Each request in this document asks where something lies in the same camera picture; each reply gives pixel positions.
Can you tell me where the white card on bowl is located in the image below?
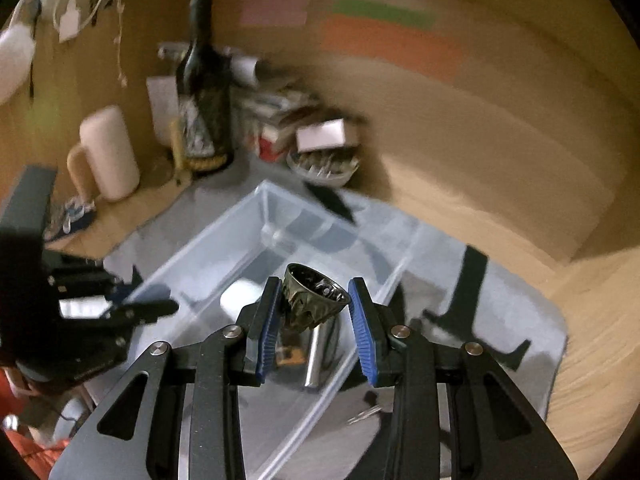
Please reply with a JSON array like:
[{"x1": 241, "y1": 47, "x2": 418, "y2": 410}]
[{"x1": 296, "y1": 119, "x2": 347, "y2": 152}]

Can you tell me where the orange sticky note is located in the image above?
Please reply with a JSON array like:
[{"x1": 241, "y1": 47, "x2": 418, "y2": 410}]
[{"x1": 321, "y1": 14, "x2": 468, "y2": 82}]

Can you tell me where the clear plastic bin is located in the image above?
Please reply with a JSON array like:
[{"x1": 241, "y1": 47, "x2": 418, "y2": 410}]
[{"x1": 124, "y1": 179, "x2": 426, "y2": 480}]

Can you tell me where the cream pink mug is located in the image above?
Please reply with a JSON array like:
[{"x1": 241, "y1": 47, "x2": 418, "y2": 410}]
[{"x1": 66, "y1": 105, "x2": 141, "y2": 203}]

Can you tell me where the pink sticky note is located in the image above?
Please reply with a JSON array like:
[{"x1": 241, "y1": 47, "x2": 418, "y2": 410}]
[{"x1": 240, "y1": 0, "x2": 311, "y2": 27}]

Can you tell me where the stack of books and papers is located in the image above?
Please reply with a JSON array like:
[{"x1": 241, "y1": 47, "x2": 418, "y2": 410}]
[{"x1": 158, "y1": 42, "x2": 321, "y2": 159}]

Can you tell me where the dark ridged round cap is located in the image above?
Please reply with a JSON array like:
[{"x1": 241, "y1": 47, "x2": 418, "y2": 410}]
[{"x1": 282, "y1": 263, "x2": 350, "y2": 333}]

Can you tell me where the silver metal cylinder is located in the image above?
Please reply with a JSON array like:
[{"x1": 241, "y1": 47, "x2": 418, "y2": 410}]
[{"x1": 304, "y1": 318, "x2": 340, "y2": 390}]

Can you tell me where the dark wine bottle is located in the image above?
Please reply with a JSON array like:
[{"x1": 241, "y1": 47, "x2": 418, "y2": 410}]
[{"x1": 177, "y1": 0, "x2": 234, "y2": 178}]

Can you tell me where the green sticky note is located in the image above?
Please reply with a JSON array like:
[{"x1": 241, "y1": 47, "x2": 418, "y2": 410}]
[{"x1": 332, "y1": 0, "x2": 436, "y2": 30}]

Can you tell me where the grey felt mat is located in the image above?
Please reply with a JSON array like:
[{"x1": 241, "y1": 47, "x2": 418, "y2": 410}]
[{"x1": 103, "y1": 163, "x2": 576, "y2": 479}]

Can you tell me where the white paper note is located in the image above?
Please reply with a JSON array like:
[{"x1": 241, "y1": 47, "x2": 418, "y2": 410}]
[{"x1": 146, "y1": 76, "x2": 178, "y2": 148}]

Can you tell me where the bowl of small trinkets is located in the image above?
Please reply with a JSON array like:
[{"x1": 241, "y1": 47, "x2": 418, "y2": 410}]
[{"x1": 286, "y1": 150, "x2": 360, "y2": 188}]

